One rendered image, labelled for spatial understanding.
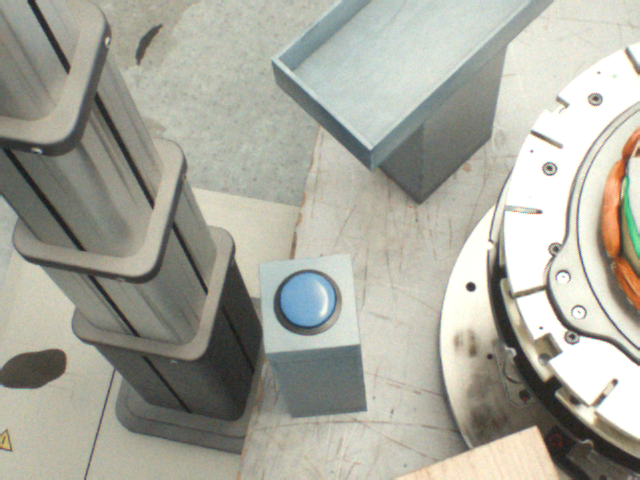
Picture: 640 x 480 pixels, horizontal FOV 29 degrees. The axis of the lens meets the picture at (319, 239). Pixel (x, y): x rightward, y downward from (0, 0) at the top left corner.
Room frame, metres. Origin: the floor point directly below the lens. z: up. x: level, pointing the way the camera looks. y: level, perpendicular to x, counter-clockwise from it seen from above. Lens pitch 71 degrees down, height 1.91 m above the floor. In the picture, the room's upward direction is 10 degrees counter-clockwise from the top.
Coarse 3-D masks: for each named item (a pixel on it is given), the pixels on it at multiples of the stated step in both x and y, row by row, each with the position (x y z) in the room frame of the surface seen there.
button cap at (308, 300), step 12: (300, 276) 0.28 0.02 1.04; (312, 276) 0.27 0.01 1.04; (288, 288) 0.27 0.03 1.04; (300, 288) 0.27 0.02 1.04; (312, 288) 0.27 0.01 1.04; (324, 288) 0.26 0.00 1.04; (288, 300) 0.26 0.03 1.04; (300, 300) 0.26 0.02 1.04; (312, 300) 0.26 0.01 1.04; (324, 300) 0.26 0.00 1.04; (288, 312) 0.25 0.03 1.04; (300, 312) 0.25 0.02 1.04; (312, 312) 0.25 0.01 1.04; (324, 312) 0.25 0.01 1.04; (300, 324) 0.24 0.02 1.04; (312, 324) 0.24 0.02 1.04
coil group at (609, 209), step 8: (616, 168) 0.28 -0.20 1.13; (624, 168) 0.28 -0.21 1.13; (608, 176) 0.28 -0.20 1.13; (616, 176) 0.28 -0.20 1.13; (608, 184) 0.27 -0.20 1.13; (616, 184) 0.27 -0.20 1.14; (608, 192) 0.27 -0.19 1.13; (616, 192) 0.27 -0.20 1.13; (608, 200) 0.26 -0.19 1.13; (616, 200) 0.26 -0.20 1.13; (608, 208) 0.26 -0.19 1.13; (616, 208) 0.26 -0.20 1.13; (608, 216) 0.25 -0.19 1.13; (616, 216) 0.25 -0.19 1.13; (608, 224) 0.25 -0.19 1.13; (616, 224) 0.25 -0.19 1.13; (608, 232) 0.24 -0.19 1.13; (616, 232) 0.24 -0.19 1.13; (608, 240) 0.24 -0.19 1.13; (616, 240) 0.24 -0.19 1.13; (608, 248) 0.23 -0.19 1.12; (616, 248) 0.23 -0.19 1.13; (616, 256) 0.23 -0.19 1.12
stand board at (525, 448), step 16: (528, 432) 0.13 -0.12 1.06; (480, 448) 0.13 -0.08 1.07; (496, 448) 0.13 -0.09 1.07; (512, 448) 0.12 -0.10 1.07; (528, 448) 0.12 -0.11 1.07; (544, 448) 0.12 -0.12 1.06; (432, 464) 0.12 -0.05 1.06; (448, 464) 0.12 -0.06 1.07; (464, 464) 0.12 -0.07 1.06; (480, 464) 0.12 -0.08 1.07; (496, 464) 0.11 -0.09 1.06; (512, 464) 0.11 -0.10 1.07; (528, 464) 0.11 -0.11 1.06; (544, 464) 0.11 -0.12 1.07
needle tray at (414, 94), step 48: (336, 0) 0.48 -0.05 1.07; (384, 0) 0.50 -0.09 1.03; (432, 0) 0.49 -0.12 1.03; (480, 0) 0.48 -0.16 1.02; (528, 0) 0.46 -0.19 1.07; (288, 48) 0.45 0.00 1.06; (336, 48) 0.46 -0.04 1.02; (384, 48) 0.46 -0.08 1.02; (432, 48) 0.45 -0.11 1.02; (480, 48) 0.42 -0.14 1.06; (336, 96) 0.42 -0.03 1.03; (384, 96) 0.42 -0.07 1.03; (432, 96) 0.39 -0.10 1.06; (480, 96) 0.45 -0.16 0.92; (384, 144) 0.36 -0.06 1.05; (432, 144) 0.42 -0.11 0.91; (480, 144) 0.46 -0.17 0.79; (432, 192) 0.42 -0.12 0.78
